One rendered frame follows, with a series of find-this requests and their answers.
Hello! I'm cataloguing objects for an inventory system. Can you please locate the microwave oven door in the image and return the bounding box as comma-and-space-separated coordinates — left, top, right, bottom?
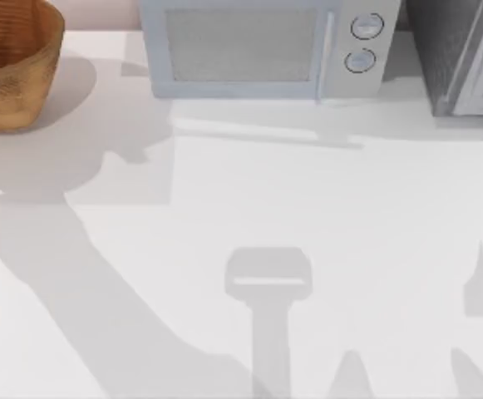
137, 0, 334, 101

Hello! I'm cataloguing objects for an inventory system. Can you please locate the round microwave knob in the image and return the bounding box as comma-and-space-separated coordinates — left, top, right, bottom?
343, 47, 377, 75
350, 12, 386, 42

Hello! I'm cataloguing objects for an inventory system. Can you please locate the pale microwave oven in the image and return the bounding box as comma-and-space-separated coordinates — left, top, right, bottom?
136, 0, 403, 105

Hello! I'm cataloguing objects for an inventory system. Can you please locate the brown wicker basket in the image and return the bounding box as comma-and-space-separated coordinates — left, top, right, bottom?
0, 0, 67, 135

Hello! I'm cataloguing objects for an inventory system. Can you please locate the microwave door handle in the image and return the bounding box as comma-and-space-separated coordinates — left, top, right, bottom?
316, 11, 335, 104

